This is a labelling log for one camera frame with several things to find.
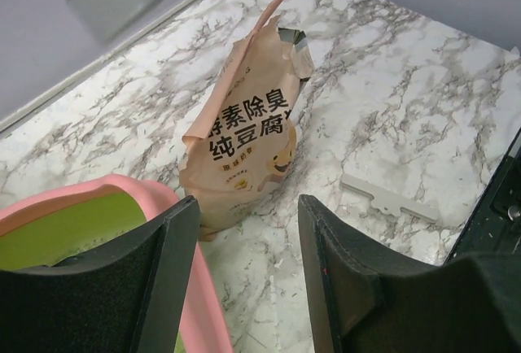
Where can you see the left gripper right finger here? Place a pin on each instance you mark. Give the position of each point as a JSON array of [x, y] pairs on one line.
[[366, 297]]

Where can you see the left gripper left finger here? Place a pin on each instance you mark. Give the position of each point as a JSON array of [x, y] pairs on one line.
[[126, 295]]

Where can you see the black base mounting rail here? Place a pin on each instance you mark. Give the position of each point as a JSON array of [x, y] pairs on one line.
[[494, 224]]

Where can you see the beige cat litter bag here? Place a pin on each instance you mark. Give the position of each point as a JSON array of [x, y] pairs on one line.
[[242, 144]]

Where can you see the clear bag sealing clip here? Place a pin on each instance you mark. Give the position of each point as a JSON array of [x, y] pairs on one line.
[[387, 202]]

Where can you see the pink litter box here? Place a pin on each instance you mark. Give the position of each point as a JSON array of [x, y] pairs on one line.
[[48, 228]]

